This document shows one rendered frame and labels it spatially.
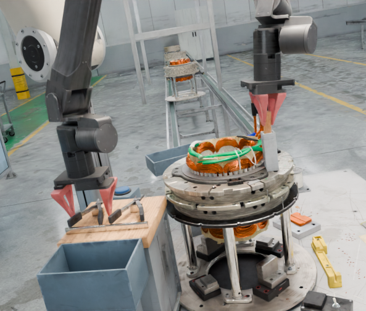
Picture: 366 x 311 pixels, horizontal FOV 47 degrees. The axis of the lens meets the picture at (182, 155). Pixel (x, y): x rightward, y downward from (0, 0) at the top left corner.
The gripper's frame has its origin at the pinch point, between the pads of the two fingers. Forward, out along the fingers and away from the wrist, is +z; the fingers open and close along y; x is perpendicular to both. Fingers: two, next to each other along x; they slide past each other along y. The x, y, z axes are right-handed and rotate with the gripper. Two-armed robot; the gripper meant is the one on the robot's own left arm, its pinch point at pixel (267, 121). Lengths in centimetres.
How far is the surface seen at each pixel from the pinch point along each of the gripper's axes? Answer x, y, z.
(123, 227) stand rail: -7.9, -33.7, 17.2
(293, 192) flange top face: 1.5, 7.0, 18.1
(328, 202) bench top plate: 38, 36, 39
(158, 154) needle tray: 44, -20, 17
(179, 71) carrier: 292, 29, 10
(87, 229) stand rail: -5.5, -41.2, 17.8
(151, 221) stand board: -6.6, -27.9, 17.3
